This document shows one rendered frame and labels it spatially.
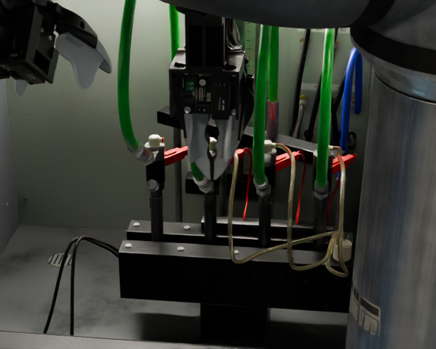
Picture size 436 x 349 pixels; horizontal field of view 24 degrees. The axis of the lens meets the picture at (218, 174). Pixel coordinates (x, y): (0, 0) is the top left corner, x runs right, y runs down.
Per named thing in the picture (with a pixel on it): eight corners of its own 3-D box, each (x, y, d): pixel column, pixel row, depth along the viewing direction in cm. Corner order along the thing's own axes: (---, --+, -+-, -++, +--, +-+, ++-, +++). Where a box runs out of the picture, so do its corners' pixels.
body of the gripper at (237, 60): (167, 122, 102) (163, 7, 97) (180, 92, 110) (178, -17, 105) (241, 127, 102) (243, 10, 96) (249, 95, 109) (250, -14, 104)
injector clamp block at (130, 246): (122, 337, 153) (117, 251, 146) (134, 300, 162) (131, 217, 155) (347, 353, 150) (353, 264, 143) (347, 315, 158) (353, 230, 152)
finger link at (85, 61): (103, 109, 111) (39, 75, 104) (110, 61, 113) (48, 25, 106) (123, 103, 109) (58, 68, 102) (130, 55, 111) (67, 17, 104)
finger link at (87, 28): (75, 57, 109) (12, 22, 103) (77, 43, 109) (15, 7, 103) (104, 47, 106) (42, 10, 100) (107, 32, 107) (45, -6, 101)
